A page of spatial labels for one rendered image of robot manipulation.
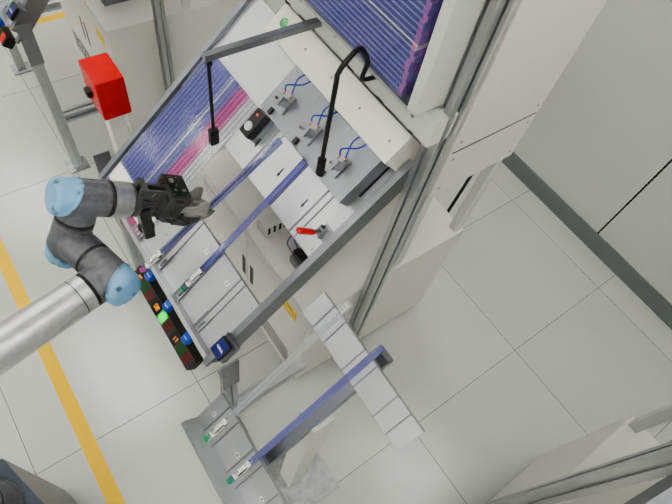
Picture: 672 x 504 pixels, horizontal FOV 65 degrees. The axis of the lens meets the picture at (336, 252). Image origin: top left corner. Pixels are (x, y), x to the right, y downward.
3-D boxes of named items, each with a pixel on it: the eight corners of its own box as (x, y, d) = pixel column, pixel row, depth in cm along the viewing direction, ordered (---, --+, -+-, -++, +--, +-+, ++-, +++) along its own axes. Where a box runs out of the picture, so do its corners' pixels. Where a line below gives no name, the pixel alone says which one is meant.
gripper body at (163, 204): (196, 201, 115) (144, 198, 106) (179, 225, 120) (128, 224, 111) (184, 174, 118) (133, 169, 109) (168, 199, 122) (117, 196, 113)
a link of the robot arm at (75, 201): (38, 202, 103) (48, 166, 99) (95, 205, 111) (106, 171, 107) (51, 227, 99) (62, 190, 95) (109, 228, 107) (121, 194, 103)
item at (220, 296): (217, 353, 139) (209, 354, 136) (112, 179, 162) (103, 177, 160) (265, 306, 133) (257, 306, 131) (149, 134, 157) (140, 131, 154)
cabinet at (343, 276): (292, 385, 208) (308, 320, 156) (206, 254, 234) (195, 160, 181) (416, 307, 235) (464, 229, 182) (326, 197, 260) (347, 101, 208)
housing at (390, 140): (405, 178, 124) (384, 163, 112) (292, 53, 142) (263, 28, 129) (430, 154, 122) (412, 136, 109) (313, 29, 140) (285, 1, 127)
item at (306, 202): (318, 260, 131) (308, 258, 126) (192, 92, 155) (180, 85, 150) (416, 165, 122) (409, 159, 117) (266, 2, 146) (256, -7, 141)
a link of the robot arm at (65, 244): (68, 285, 105) (82, 242, 100) (32, 251, 107) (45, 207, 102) (101, 275, 111) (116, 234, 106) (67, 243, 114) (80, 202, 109)
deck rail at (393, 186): (224, 361, 140) (209, 363, 135) (220, 355, 141) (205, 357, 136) (422, 171, 121) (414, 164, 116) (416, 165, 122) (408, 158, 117)
